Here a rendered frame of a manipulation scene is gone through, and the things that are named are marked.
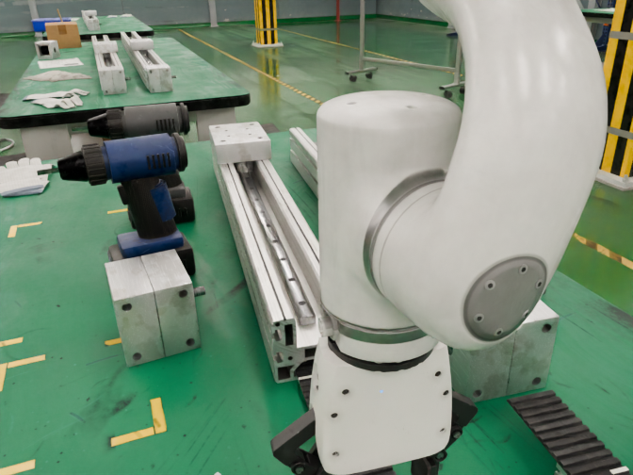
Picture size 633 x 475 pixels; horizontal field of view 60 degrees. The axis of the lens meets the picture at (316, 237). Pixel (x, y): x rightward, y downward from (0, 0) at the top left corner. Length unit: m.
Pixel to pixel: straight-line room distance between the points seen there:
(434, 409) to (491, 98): 0.24
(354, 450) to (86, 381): 0.39
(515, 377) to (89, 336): 0.53
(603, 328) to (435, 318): 0.56
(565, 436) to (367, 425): 0.24
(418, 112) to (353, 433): 0.22
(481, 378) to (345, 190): 0.36
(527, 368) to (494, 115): 0.44
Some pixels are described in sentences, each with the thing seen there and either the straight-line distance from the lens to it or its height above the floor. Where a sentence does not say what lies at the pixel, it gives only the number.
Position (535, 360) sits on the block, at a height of 0.82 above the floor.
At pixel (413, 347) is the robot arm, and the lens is 0.36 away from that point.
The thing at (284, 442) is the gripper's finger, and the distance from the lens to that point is 0.43.
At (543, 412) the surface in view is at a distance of 0.60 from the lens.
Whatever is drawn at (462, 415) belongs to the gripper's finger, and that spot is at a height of 0.88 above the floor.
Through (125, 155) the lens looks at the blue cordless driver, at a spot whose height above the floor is 0.98.
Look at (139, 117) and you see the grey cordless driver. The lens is 1.02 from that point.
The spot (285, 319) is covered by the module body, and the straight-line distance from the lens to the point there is 0.61.
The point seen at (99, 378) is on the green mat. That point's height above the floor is 0.78.
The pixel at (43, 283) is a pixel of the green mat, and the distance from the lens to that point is 0.95.
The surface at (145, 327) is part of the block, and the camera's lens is 0.69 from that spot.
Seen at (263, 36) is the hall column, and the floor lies 0.19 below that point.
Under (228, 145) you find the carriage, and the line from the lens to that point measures 1.11.
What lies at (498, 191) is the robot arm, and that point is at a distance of 0.25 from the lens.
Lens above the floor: 1.20
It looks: 26 degrees down
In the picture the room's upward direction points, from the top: 1 degrees counter-clockwise
